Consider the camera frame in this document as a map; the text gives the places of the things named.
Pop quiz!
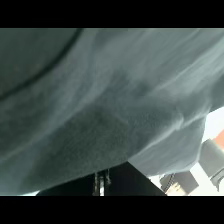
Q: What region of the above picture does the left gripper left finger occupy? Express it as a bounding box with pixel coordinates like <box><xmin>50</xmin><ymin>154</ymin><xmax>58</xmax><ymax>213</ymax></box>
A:
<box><xmin>35</xmin><ymin>172</ymin><xmax>97</xmax><ymax>197</ymax></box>

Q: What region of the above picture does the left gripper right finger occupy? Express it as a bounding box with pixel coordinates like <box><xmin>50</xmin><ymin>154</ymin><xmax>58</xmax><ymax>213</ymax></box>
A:
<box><xmin>107</xmin><ymin>161</ymin><xmax>167</xmax><ymax>197</ymax></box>

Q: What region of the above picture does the grey T-shirt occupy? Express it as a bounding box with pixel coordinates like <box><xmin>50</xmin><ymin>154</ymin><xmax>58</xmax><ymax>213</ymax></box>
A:
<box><xmin>0</xmin><ymin>27</ymin><xmax>224</xmax><ymax>197</ymax></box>

